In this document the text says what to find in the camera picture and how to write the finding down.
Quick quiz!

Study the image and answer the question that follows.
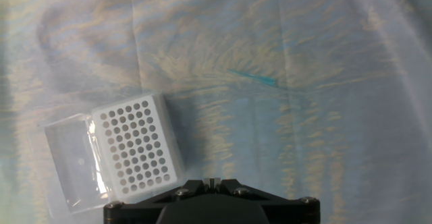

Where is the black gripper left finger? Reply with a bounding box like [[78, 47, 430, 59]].
[[103, 177, 213, 224]]

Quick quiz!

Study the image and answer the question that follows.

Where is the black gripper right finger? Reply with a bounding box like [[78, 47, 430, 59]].
[[213, 177, 321, 224]]

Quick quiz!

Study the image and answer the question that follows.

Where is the blue pipette tip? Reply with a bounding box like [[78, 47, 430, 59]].
[[226, 68, 279, 88]]

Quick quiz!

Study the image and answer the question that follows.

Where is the white pipette tip holder box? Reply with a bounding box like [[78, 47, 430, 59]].
[[43, 94, 186, 215]]

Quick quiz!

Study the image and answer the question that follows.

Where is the light blue cloth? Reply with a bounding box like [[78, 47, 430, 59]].
[[0, 0, 432, 224]]

